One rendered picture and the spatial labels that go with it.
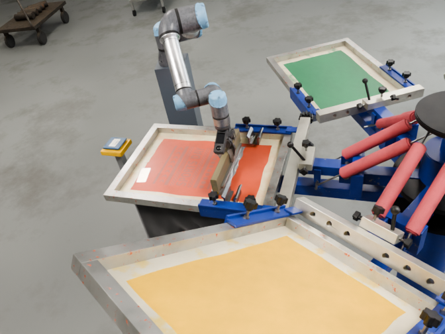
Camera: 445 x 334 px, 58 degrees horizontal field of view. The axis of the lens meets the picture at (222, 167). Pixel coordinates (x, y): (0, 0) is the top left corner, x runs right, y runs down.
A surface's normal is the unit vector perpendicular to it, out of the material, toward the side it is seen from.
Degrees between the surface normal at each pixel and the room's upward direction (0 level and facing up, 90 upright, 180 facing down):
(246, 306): 32
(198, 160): 0
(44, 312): 0
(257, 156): 0
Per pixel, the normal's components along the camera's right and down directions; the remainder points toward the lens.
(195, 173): -0.15, -0.76
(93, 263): 0.25, -0.92
